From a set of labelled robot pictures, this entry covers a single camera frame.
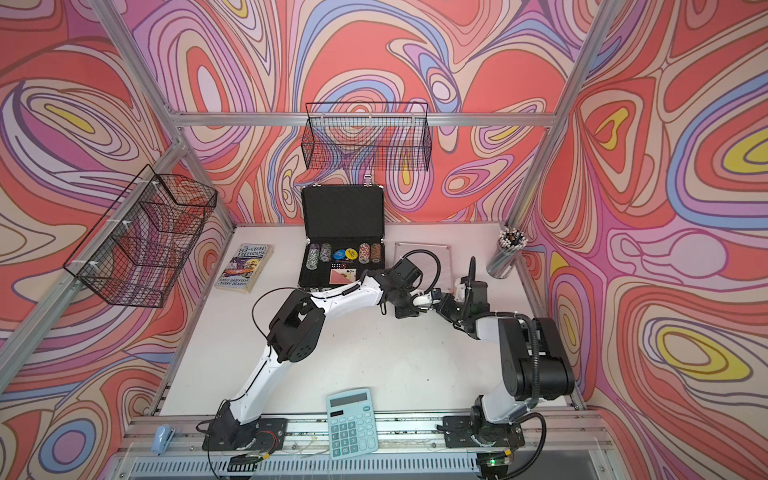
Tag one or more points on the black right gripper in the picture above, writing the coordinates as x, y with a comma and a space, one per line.
444, 309

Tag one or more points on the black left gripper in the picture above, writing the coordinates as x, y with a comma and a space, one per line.
411, 313

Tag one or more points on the silver poker set case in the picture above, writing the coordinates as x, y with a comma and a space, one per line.
427, 264

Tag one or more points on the black poker set case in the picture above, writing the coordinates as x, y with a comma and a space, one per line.
344, 228

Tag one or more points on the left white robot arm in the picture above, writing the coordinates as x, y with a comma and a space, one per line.
294, 333

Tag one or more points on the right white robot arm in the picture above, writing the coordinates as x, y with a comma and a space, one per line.
534, 365

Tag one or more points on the silver pencil cup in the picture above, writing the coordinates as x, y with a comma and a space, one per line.
510, 242

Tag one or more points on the teal calculator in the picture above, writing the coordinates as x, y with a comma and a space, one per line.
351, 424

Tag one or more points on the treehouse paperback book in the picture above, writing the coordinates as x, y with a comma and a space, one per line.
243, 269

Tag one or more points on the small blue stapler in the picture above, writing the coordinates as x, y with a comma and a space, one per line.
162, 438

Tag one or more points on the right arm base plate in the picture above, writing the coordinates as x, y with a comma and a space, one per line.
462, 431

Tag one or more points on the back black wire basket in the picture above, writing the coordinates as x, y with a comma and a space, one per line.
367, 136

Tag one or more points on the black wire basket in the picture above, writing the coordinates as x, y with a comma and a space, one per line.
367, 136
159, 219

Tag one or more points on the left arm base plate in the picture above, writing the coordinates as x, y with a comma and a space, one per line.
226, 434

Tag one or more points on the left black wire basket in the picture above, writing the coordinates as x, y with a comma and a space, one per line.
159, 219

